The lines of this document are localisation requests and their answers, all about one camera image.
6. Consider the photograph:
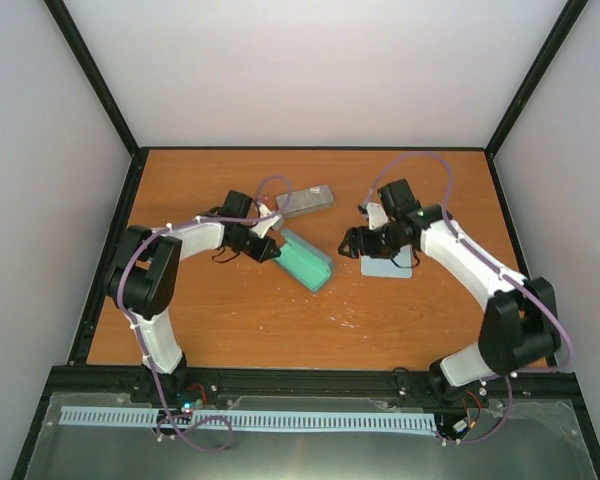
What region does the blue cleaning cloth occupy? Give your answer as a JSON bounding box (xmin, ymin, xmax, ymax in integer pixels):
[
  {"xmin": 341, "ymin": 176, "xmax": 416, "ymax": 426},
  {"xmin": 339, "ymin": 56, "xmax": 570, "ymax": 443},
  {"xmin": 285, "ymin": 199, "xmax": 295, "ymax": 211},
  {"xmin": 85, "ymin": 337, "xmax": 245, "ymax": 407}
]
[{"xmin": 360, "ymin": 246, "xmax": 413, "ymax": 279}]

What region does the blue-grey glasses case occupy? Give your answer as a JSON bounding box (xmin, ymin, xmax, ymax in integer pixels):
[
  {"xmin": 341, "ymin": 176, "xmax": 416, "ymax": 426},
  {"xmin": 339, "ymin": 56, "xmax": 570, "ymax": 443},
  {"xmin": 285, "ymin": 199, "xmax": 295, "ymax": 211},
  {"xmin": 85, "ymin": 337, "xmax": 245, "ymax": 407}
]
[{"xmin": 275, "ymin": 229, "xmax": 335, "ymax": 293}]

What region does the grey green-lined glasses case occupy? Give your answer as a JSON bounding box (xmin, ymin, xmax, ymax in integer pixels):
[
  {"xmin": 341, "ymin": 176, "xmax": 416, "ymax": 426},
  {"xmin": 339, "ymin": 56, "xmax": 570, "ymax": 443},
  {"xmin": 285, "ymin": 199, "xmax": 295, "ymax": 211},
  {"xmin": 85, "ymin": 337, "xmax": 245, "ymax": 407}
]
[{"xmin": 276, "ymin": 184, "xmax": 334, "ymax": 218}]

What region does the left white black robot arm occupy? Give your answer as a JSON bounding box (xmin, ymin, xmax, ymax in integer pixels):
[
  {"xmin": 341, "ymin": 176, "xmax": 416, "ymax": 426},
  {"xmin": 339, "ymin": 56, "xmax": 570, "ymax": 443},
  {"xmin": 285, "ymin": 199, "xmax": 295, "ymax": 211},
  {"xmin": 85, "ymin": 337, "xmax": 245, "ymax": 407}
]
[{"xmin": 104, "ymin": 190, "xmax": 283, "ymax": 403}]

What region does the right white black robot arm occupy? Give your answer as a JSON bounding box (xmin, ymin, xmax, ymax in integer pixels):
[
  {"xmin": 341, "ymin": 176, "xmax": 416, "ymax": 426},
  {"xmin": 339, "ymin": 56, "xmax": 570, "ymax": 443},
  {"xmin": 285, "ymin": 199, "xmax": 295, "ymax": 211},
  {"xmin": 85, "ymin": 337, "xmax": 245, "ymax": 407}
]
[{"xmin": 338, "ymin": 179, "xmax": 566, "ymax": 403}]

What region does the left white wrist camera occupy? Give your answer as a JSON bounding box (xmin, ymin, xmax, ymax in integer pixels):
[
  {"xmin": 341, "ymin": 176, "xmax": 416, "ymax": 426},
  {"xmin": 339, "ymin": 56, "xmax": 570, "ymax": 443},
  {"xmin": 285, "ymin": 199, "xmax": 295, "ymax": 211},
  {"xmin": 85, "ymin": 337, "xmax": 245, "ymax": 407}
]
[{"xmin": 250, "ymin": 202, "xmax": 284, "ymax": 239}]

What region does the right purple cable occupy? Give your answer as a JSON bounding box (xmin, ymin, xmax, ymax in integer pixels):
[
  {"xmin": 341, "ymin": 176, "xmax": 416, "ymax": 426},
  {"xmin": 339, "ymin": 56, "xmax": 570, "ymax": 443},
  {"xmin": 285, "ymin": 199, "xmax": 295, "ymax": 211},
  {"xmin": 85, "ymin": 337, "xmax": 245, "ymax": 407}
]
[{"xmin": 367, "ymin": 151, "xmax": 576, "ymax": 447}]

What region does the light blue slotted cable duct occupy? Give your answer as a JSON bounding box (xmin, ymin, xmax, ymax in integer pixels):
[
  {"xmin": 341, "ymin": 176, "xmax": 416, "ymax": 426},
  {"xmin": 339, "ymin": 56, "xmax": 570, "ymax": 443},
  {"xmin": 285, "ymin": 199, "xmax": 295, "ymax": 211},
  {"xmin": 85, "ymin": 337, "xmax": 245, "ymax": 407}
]
[{"xmin": 58, "ymin": 406, "xmax": 436, "ymax": 435}]

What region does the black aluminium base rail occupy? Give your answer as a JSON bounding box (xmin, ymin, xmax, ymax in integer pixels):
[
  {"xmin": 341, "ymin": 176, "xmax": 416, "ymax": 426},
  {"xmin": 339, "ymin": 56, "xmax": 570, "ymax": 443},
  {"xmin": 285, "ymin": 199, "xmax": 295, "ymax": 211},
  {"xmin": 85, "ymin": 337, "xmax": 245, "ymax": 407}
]
[{"xmin": 44, "ymin": 364, "xmax": 581, "ymax": 414}]

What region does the left black frame post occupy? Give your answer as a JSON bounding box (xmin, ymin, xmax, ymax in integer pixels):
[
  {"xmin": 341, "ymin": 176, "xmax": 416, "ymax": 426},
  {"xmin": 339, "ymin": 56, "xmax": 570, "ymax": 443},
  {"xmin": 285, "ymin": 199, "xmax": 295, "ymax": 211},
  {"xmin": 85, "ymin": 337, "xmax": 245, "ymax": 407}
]
[{"xmin": 44, "ymin": 0, "xmax": 140, "ymax": 157}]

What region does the black frame post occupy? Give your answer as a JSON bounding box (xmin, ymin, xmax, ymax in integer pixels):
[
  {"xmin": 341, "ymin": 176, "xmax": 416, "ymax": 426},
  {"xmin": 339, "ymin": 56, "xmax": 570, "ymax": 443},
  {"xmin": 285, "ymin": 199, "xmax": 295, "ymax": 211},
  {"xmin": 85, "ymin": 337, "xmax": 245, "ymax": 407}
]
[
  {"xmin": 44, "ymin": 0, "xmax": 140, "ymax": 157},
  {"xmin": 485, "ymin": 0, "xmax": 588, "ymax": 160}
]

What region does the right black frame post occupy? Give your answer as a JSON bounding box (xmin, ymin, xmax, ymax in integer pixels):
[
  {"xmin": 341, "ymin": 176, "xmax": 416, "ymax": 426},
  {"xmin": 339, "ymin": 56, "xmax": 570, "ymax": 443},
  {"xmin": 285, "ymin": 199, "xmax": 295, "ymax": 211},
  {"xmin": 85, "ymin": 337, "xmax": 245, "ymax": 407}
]
[{"xmin": 485, "ymin": 0, "xmax": 588, "ymax": 160}]

